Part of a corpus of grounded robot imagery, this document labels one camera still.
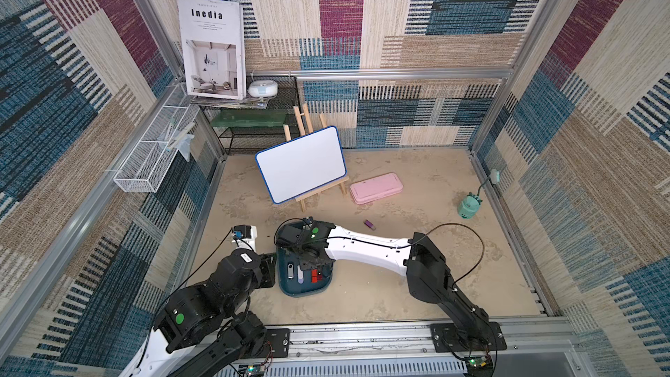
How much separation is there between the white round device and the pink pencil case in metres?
0.46

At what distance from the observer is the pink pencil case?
1.04 meters

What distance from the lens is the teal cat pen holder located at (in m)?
0.94

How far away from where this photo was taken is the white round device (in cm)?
88

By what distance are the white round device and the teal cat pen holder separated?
0.78 meters
